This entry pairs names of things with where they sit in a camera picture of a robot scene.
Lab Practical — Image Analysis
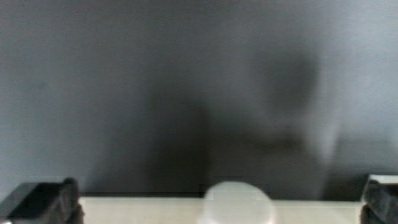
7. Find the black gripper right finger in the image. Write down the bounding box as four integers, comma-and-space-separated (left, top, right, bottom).
361, 174, 398, 224

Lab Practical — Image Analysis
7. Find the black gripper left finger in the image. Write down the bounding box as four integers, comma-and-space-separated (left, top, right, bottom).
0, 178, 83, 224

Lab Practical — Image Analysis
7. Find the white cabinet body box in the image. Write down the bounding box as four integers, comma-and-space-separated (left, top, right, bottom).
80, 182, 361, 224

